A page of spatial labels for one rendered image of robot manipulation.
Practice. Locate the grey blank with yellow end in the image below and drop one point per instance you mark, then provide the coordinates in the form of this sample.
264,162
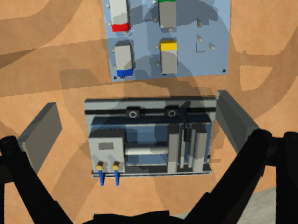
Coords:
168,56

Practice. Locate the grey block with green end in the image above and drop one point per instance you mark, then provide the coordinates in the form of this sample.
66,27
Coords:
167,13

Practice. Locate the white block with blue end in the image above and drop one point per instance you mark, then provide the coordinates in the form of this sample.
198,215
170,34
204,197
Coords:
123,58

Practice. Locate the grey rectangular block with red end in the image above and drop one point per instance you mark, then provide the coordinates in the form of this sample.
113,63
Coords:
119,16

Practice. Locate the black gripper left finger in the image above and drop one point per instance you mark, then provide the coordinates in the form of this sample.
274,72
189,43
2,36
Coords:
35,142

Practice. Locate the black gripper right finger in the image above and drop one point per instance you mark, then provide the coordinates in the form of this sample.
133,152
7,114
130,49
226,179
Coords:
227,201

